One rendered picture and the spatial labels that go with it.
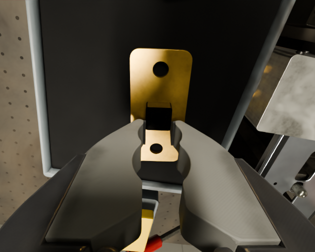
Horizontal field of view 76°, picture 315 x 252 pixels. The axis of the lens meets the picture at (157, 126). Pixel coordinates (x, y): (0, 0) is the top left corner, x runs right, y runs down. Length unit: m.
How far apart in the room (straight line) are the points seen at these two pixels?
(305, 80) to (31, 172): 0.87
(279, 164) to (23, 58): 0.68
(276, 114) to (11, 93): 0.70
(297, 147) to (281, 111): 0.21
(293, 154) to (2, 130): 0.83
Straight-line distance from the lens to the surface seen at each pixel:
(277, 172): 0.46
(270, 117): 0.23
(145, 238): 0.25
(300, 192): 0.49
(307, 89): 0.24
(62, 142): 0.17
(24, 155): 0.88
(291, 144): 0.43
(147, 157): 0.16
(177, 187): 0.18
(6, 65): 0.73
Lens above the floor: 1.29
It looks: 61 degrees down
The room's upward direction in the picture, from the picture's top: 178 degrees clockwise
